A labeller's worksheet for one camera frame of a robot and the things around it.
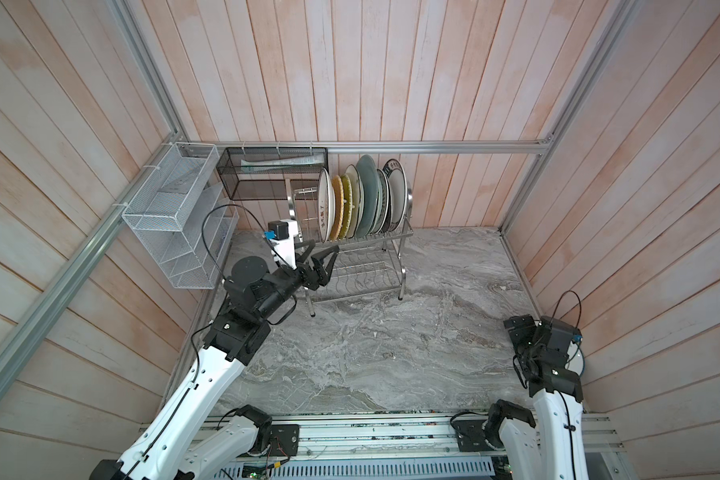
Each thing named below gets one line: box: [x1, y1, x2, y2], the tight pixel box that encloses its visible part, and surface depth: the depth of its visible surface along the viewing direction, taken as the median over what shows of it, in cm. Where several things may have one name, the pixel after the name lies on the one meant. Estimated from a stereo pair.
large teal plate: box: [356, 154, 380, 238], surface depth 75 cm
